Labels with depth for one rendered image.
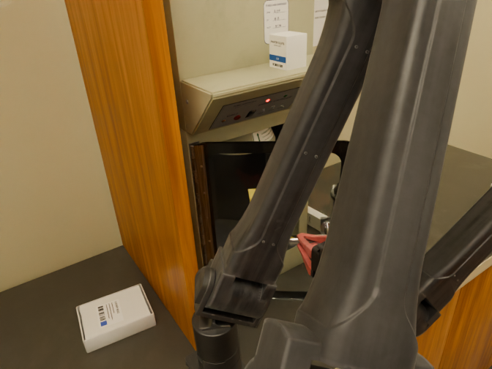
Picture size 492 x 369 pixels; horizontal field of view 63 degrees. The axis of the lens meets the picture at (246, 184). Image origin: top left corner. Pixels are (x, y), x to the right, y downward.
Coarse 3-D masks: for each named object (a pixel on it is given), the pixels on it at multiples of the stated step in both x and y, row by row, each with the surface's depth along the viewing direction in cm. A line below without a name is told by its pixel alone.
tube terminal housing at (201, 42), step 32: (192, 0) 68; (224, 0) 71; (256, 0) 74; (192, 32) 70; (224, 32) 73; (256, 32) 77; (192, 64) 72; (224, 64) 76; (256, 64) 80; (224, 128) 81; (256, 128) 86; (192, 192) 83
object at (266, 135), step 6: (258, 132) 90; (264, 132) 91; (270, 132) 94; (234, 138) 89; (240, 138) 89; (246, 138) 89; (252, 138) 89; (258, 138) 90; (264, 138) 91; (270, 138) 93
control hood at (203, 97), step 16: (192, 80) 71; (208, 80) 71; (224, 80) 70; (240, 80) 70; (256, 80) 69; (272, 80) 69; (288, 80) 71; (192, 96) 69; (208, 96) 64; (224, 96) 65; (240, 96) 68; (256, 96) 71; (192, 112) 71; (208, 112) 68; (192, 128) 73; (208, 128) 75
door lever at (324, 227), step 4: (324, 224) 83; (328, 224) 83; (324, 228) 82; (328, 228) 82; (324, 232) 81; (292, 236) 80; (296, 236) 80; (292, 240) 80; (296, 240) 80; (308, 240) 79; (312, 240) 79; (288, 244) 80; (292, 244) 80; (296, 244) 80; (300, 244) 80
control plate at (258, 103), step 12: (264, 96) 72; (276, 96) 75; (288, 96) 78; (228, 108) 70; (240, 108) 72; (252, 108) 75; (276, 108) 81; (216, 120) 72; (228, 120) 75; (240, 120) 78
